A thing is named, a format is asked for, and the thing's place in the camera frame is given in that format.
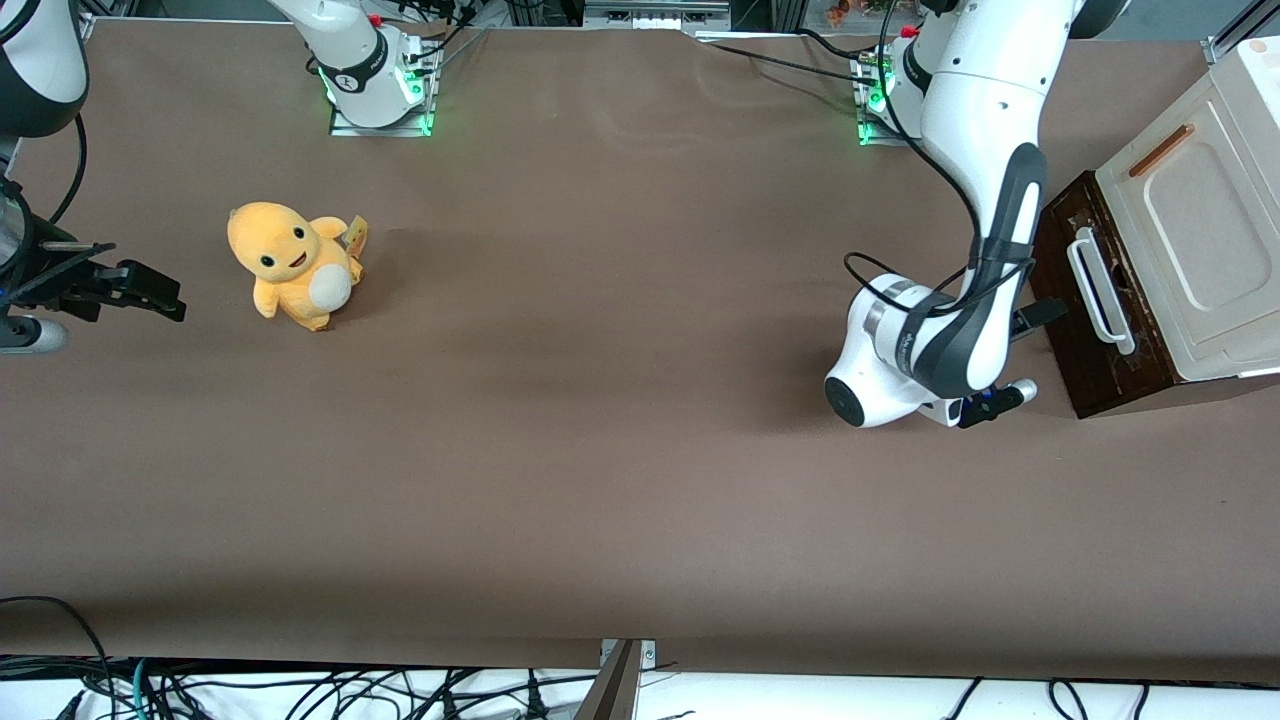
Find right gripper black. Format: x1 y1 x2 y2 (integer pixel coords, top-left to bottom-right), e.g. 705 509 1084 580
0 245 188 324

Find white drawer handle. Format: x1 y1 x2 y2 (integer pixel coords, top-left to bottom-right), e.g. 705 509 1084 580
1066 226 1138 357

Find dark wooden drawer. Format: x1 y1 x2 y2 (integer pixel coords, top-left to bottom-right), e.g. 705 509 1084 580
1050 170 1183 406

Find yellow plush toy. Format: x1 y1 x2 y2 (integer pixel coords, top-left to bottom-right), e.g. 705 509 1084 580
226 201 370 333

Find cream plastic cabinet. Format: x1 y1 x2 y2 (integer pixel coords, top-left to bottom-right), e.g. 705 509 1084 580
1094 36 1280 383

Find white power strip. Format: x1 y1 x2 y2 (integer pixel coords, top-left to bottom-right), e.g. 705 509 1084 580
583 0 733 33

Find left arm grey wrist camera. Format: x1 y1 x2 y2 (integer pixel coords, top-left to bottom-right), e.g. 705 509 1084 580
955 377 1039 431

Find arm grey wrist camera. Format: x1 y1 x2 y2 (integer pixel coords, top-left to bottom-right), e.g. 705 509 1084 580
955 377 1039 431
0 314 70 357

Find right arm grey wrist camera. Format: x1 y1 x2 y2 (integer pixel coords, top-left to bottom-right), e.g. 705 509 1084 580
0 314 70 357

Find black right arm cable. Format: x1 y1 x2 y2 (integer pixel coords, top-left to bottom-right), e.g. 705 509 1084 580
45 113 89 227

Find orange-brown cabinet handle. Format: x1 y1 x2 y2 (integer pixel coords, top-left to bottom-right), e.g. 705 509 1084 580
1128 123 1196 179

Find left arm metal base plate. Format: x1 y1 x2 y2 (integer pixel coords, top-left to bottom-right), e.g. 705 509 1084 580
852 50 911 148

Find black curved cable loop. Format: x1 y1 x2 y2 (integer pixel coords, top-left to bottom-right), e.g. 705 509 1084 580
0 596 113 720

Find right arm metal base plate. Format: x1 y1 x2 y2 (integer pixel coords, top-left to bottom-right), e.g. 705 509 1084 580
328 30 438 138

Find short black cable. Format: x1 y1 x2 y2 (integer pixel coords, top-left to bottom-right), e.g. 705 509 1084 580
795 27 866 63

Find aluminium frame profile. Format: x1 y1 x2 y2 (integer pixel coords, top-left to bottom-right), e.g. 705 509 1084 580
1205 0 1280 63

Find long black cable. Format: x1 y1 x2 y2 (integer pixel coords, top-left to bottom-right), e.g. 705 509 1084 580
695 38 881 87

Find teal cable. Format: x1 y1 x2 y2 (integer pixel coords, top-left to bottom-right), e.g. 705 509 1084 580
125 660 161 720

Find tangled black cables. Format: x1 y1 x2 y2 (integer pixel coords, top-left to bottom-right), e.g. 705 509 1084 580
0 655 601 720

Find black base cable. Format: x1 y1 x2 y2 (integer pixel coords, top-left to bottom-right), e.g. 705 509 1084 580
400 0 493 76

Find grey metal bracket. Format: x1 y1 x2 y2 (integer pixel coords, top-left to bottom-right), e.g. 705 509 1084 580
575 638 658 720

